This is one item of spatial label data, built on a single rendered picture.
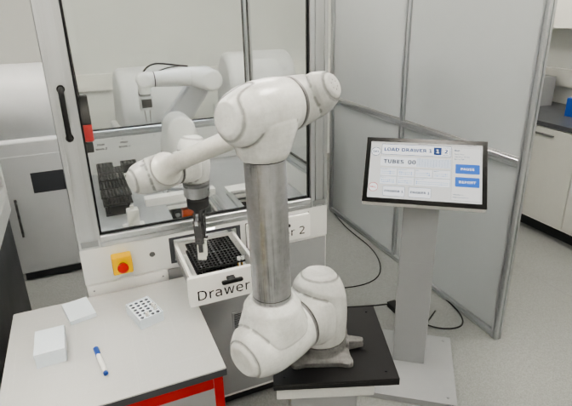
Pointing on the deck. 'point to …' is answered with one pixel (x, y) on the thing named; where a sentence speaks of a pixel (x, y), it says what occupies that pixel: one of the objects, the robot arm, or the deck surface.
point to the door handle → (65, 113)
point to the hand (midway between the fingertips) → (202, 249)
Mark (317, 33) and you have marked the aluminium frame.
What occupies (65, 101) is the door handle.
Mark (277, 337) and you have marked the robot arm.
